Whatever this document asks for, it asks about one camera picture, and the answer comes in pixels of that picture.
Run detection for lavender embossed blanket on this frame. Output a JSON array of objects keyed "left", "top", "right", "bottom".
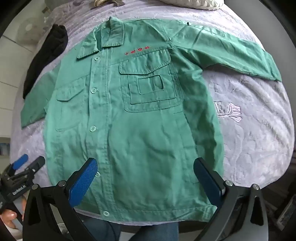
[{"left": 9, "top": 0, "right": 294, "bottom": 232}]

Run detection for black folded clothes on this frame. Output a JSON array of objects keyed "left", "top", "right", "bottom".
[{"left": 23, "top": 24, "right": 68, "bottom": 100}]

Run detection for green work jacket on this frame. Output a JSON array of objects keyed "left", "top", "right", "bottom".
[{"left": 20, "top": 18, "right": 282, "bottom": 225}]

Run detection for person's legs in jeans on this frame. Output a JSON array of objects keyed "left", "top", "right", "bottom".
[{"left": 83, "top": 217, "right": 179, "bottom": 241}]

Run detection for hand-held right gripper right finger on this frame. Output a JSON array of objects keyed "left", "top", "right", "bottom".
[{"left": 193, "top": 157, "right": 270, "bottom": 241}]

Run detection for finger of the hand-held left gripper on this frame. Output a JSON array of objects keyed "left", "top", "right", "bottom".
[
  {"left": 23, "top": 156, "right": 46, "bottom": 179},
  {"left": 8, "top": 154, "right": 29, "bottom": 174}
]

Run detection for patterned book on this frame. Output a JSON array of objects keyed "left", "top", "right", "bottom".
[{"left": 276, "top": 199, "right": 295, "bottom": 230}]

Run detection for white round pleated cushion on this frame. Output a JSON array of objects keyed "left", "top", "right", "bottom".
[{"left": 159, "top": 0, "right": 225, "bottom": 11}]

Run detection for person's left hand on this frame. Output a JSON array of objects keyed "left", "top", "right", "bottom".
[{"left": 0, "top": 209, "right": 24, "bottom": 229}]

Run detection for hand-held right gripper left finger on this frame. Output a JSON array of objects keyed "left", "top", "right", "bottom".
[{"left": 22, "top": 158, "right": 98, "bottom": 241}]

